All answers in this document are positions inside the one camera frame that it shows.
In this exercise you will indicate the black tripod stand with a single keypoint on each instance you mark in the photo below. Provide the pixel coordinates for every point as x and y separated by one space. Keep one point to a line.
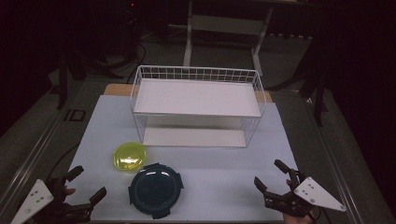
63 81
319 93

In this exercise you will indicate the white metal stand frame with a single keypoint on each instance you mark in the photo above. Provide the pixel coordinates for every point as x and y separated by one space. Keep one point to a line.
187 46

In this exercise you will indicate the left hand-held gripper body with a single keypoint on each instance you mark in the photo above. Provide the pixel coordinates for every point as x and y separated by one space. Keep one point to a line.
34 199

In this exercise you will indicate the dark blue round lidded container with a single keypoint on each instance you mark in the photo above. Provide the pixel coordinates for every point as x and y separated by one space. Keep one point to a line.
155 190

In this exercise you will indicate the person's left hand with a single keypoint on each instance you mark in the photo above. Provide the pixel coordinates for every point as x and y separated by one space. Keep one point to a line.
69 190

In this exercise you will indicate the black floor socket plate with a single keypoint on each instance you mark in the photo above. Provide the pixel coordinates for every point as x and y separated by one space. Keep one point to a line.
74 115

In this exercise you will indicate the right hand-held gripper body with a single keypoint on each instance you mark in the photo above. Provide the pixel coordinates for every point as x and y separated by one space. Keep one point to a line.
314 194

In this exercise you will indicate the metal floor rail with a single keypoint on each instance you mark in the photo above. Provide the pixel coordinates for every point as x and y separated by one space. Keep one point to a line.
336 168
31 161

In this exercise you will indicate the person's right hand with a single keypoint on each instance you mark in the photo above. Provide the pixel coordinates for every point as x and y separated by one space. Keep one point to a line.
295 220

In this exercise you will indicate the yellow-green round container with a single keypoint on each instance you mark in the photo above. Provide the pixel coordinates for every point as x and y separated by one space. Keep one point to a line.
129 157

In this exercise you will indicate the wooden table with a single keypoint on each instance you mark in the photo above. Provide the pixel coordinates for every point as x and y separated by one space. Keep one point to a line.
116 89

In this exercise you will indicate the white table cover sheet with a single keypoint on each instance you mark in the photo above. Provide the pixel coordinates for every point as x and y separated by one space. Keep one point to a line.
218 186

